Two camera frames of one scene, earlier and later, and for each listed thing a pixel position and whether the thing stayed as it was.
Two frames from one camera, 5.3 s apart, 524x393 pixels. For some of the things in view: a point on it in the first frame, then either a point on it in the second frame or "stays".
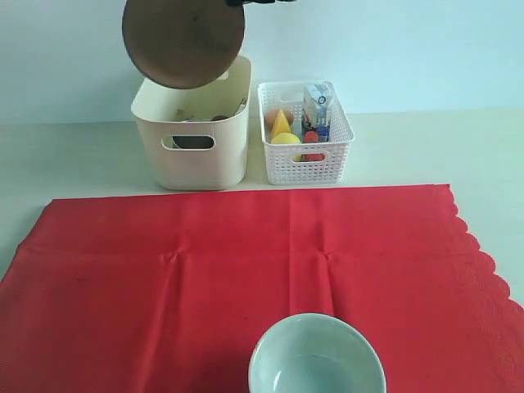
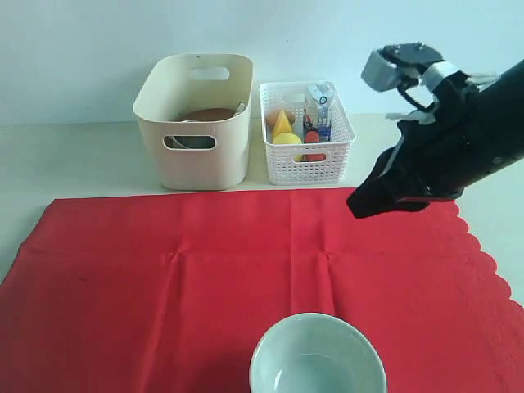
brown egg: x=271 y=115 stays
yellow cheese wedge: x=281 y=124 stays
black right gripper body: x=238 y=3 to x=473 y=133
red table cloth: x=169 y=293 stays
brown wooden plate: x=182 y=43 to x=208 y=115
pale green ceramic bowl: x=318 y=352 stays
